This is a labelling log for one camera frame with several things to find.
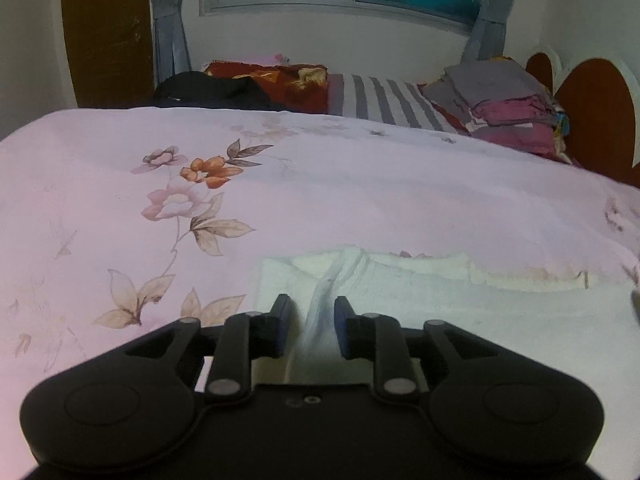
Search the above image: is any stack of folded clothes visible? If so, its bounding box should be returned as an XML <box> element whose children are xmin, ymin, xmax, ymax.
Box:
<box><xmin>419</xmin><ymin>58</ymin><xmax>570</xmax><ymax>162</ymax></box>

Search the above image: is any grey curtain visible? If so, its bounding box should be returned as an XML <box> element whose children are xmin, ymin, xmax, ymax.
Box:
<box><xmin>461</xmin><ymin>0</ymin><xmax>514</xmax><ymax>63</ymax></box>
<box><xmin>150</xmin><ymin>0</ymin><xmax>191</xmax><ymax>86</ymax></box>

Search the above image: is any grey striped sheet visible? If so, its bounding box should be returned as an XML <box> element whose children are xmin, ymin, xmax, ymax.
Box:
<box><xmin>328</xmin><ymin>74</ymin><xmax>457</xmax><ymax>133</ymax></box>

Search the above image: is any grey curtain right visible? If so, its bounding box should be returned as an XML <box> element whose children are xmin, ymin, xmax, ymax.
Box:
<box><xmin>461</xmin><ymin>0</ymin><xmax>514</xmax><ymax>63</ymax></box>

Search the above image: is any red floral pillow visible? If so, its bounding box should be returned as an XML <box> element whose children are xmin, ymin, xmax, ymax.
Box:
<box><xmin>204</xmin><ymin>61</ymin><xmax>329</xmax><ymax>114</ymax></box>

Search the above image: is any pink floral bed sheet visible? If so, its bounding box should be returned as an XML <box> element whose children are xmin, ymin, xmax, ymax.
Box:
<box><xmin>1</xmin><ymin>108</ymin><xmax>639</xmax><ymax>479</ymax></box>

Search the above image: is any white knit garment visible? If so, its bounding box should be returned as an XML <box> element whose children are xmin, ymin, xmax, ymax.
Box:
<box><xmin>249</xmin><ymin>244</ymin><xmax>640</xmax><ymax>391</ymax></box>

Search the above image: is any black bag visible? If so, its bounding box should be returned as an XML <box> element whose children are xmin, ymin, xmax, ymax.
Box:
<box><xmin>151</xmin><ymin>72</ymin><xmax>286</xmax><ymax>112</ymax></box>

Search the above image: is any brown wooden door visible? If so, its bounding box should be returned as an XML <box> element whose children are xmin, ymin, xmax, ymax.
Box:
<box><xmin>61</xmin><ymin>0</ymin><xmax>154</xmax><ymax>108</ymax></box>

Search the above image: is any red heart-shaped headboard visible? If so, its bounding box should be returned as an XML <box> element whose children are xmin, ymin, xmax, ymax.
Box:
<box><xmin>525</xmin><ymin>44</ymin><xmax>639</xmax><ymax>188</ymax></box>

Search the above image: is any grey curtain left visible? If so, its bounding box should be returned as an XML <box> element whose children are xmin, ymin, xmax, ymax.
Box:
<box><xmin>150</xmin><ymin>0</ymin><xmax>191</xmax><ymax>86</ymax></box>

